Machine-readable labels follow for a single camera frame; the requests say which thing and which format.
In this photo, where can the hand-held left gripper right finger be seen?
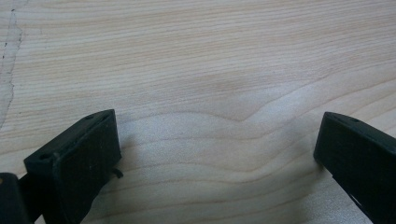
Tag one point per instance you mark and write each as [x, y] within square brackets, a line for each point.
[358, 155]

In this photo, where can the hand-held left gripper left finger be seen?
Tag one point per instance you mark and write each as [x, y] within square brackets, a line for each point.
[81, 166]

